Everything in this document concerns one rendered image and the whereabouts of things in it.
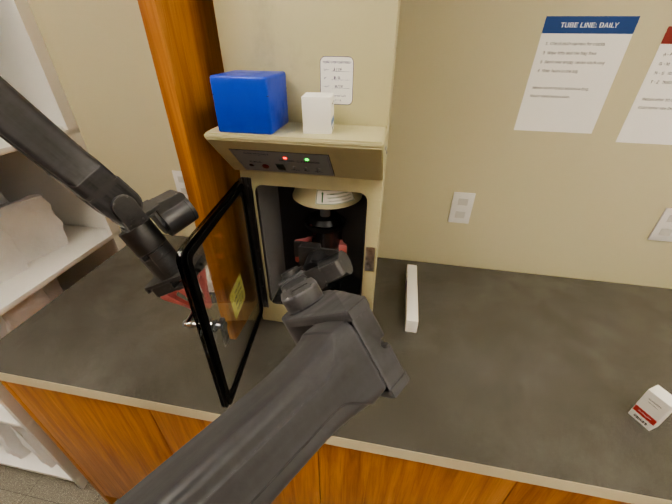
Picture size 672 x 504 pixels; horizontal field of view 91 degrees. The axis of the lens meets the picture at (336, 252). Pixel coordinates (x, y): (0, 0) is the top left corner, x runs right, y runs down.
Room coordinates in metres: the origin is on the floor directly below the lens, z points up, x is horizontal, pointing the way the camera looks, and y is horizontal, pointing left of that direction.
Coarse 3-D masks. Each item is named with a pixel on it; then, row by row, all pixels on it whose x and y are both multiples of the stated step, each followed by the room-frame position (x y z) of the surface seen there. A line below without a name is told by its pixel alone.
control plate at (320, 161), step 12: (240, 156) 0.64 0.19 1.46; (252, 156) 0.63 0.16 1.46; (264, 156) 0.63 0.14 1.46; (276, 156) 0.62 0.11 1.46; (288, 156) 0.61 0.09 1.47; (300, 156) 0.61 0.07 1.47; (312, 156) 0.60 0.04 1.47; (324, 156) 0.59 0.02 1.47; (252, 168) 0.67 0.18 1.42; (264, 168) 0.67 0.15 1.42; (276, 168) 0.66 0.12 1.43; (288, 168) 0.65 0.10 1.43; (300, 168) 0.64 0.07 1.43; (312, 168) 0.64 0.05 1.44; (324, 168) 0.63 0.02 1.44
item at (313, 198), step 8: (296, 192) 0.75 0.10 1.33; (304, 192) 0.73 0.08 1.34; (312, 192) 0.72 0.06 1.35; (320, 192) 0.71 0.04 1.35; (328, 192) 0.71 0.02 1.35; (336, 192) 0.72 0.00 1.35; (344, 192) 0.72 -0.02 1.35; (352, 192) 0.74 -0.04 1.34; (296, 200) 0.74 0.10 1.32; (304, 200) 0.72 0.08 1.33; (312, 200) 0.71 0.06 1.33; (320, 200) 0.71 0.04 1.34; (328, 200) 0.71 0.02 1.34; (336, 200) 0.71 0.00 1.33; (344, 200) 0.72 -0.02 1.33; (352, 200) 0.73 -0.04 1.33; (320, 208) 0.70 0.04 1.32; (328, 208) 0.70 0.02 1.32; (336, 208) 0.70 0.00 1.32
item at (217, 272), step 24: (240, 216) 0.65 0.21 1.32; (216, 240) 0.52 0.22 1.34; (240, 240) 0.63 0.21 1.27; (216, 264) 0.50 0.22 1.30; (240, 264) 0.61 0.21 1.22; (216, 288) 0.48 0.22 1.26; (240, 288) 0.58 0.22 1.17; (192, 312) 0.40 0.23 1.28; (216, 312) 0.46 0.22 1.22; (240, 312) 0.56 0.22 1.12; (216, 336) 0.44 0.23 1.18; (240, 336) 0.53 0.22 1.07; (240, 360) 0.51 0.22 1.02; (216, 384) 0.40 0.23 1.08
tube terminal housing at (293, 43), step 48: (240, 0) 0.71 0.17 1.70; (288, 0) 0.70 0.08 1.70; (336, 0) 0.68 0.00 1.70; (384, 0) 0.67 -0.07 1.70; (240, 48) 0.71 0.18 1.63; (288, 48) 0.70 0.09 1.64; (336, 48) 0.68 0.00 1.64; (384, 48) 0.67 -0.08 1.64; (288, 96) 0.70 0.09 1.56; (384, 96) 0.67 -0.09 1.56
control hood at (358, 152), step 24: (216, 144) 0.62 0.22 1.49; (240, 144) 0.61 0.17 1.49; (264, 144) 0.59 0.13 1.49; (288, 144) 0.58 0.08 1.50; (312, 144) 0.57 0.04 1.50; (336, 144) 0.56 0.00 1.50; (360, 144) 0.56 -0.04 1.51; (384, 144) 0.58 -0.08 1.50; (240, 168) 0.68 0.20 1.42; (336, 168) 0.62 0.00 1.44; (360, 168) 0.61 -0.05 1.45
